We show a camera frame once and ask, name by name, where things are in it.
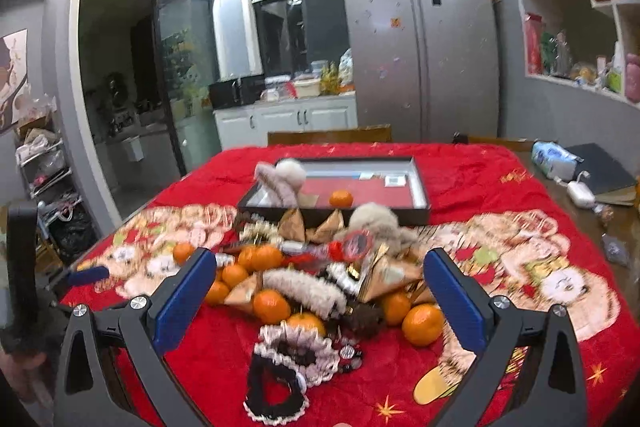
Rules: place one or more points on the black shallow tray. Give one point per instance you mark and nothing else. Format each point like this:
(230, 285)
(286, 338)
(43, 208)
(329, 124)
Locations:
(400, 207)

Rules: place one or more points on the pile of mandarin oranges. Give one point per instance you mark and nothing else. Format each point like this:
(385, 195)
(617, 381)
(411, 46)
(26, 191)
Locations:
(271, 305)

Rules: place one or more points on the blue white tissue pack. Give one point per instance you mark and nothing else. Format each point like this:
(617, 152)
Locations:
(552, 158)

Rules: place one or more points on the kitchen window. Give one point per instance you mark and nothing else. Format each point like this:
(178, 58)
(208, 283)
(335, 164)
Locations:
(300, 32)

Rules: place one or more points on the white kitchen cabinet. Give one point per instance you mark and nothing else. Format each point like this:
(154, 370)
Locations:
(285, 119)

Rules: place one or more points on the black microwave oven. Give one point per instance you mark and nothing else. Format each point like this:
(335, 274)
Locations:
(237, 91)

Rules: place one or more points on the white fluffy pompom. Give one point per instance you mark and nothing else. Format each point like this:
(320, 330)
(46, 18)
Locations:
(292, 172)

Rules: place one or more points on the yellow cooking oil bottles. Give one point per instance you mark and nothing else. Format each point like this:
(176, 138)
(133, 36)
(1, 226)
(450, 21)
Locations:
(330, 79)

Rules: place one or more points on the silver double-door refrigerator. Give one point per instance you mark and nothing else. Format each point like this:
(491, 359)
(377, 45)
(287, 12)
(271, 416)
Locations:
(425, 57)

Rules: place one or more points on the pink plush hair claw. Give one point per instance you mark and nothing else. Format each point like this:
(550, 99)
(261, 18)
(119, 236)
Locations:
(272, 190)

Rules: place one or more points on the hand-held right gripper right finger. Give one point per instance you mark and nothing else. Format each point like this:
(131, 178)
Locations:
(457, 302)

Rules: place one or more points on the tall red gift package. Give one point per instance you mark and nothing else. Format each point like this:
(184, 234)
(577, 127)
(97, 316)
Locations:
(532, 44)

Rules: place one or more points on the glass sliding door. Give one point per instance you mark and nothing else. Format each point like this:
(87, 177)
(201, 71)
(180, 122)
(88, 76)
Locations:
(187, 72)

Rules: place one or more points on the red plastic packet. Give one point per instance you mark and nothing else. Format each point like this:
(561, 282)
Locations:
(310, 252)

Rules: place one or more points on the wall picture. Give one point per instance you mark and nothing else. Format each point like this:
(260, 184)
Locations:
(12, 79)

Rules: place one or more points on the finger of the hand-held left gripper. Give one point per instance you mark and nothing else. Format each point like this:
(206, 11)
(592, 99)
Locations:
(87, 275)

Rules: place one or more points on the metal storage rack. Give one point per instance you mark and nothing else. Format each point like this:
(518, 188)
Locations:
(45, 177)

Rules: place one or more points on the pink container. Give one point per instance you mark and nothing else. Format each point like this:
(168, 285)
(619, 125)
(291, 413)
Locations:
(632, 79)

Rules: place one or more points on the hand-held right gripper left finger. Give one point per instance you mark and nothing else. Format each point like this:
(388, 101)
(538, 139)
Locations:
(182, 302)

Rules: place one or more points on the small white blue box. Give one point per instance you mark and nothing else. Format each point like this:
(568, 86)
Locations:
(395, 181)
(366, 177)

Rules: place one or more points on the stemmed mandarin orange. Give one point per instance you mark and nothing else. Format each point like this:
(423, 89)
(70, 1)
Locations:
(306, 326)

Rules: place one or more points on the dark brown plush hair claw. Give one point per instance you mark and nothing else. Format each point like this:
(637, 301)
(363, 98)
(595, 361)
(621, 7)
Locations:
(365, 319)

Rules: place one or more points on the black white striped hair clip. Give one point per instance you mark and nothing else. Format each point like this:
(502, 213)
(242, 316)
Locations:
(340, 277)

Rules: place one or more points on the wooden chair back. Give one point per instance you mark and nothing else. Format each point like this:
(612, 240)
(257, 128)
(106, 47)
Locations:
(330, 135)
(492, 143)

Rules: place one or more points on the red fridge sticker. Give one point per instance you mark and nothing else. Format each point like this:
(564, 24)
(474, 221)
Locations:
(396, 23)

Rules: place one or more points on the red printed blanket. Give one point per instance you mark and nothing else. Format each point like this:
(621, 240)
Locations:
(475, 187)

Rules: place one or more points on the brown triangular paper packet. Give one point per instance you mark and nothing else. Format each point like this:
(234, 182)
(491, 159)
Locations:
(327, 227)
(295, 224)
(390, 279)
(245, 292)

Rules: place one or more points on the black plastic bag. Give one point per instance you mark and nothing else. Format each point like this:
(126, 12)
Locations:
(75, 232)

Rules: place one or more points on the wooden desktop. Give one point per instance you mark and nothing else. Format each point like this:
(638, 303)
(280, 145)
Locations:
(560, 227)

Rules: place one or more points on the white plastic basin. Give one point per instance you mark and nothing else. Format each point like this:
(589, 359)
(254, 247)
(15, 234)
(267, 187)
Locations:
(305, 88)

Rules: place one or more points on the white trash bin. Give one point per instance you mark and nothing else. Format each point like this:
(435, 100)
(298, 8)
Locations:
(132, 152)

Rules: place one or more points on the whole mandarin orange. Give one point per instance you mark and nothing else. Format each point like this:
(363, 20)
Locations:
(422, 324)
(341, 199)

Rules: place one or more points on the small clear plastic bag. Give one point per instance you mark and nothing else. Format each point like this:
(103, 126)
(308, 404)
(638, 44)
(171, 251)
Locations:
(615, 249)

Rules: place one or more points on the cream ruffled hair clip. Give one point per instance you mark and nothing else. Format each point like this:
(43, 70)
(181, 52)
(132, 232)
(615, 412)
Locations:
(257, 232)

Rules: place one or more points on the white plush hair claw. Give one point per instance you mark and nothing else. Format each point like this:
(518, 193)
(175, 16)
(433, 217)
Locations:
(305, 292)

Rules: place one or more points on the plastic bag on counter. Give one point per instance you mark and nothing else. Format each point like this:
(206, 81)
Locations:
(346, 67)

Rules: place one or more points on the beige fluffy pompom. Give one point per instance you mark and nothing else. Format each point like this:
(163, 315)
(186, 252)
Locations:
(372, 217)

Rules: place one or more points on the black folder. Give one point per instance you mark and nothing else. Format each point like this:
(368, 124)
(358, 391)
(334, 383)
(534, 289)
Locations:
(607, 172)

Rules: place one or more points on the black white lace scrunchie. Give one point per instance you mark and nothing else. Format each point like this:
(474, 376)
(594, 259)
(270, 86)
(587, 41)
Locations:
(300, 349)

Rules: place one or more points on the round red hand mirror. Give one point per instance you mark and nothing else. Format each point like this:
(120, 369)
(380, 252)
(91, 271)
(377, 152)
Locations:
(357, 243)

